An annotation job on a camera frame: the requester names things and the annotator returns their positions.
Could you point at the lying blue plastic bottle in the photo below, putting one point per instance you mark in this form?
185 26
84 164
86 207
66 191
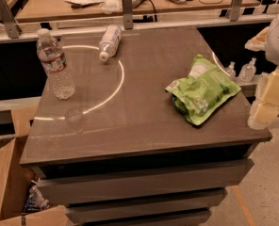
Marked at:
110 42

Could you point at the small clear sanitizer bottle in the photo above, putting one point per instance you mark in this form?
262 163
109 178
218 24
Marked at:
247 71

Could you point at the metal rail bracket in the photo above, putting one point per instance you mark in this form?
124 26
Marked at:
234 11
9 21
127 14

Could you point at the wooden desk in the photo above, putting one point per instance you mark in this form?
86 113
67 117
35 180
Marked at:
53 10

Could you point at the metal rail bracket right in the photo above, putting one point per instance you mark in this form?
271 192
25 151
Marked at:
234 11

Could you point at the upright clear water bottle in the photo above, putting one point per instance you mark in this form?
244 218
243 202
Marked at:
53 60

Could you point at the metal rail bracket left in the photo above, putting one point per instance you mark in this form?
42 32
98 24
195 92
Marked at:
9 21

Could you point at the metal rail bracket middle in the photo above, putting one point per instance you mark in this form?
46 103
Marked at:
127 14

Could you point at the crumpled bag in box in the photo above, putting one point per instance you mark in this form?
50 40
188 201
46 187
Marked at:
35 202

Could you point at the green rice chip bag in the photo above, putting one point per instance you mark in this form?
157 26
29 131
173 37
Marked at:
202 92

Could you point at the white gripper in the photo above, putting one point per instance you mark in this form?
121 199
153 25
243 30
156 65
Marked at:
265 107

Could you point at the cardboard box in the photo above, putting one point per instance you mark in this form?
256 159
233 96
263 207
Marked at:
15 180

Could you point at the grey drawer cabinet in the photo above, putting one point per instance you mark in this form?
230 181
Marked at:
117 153

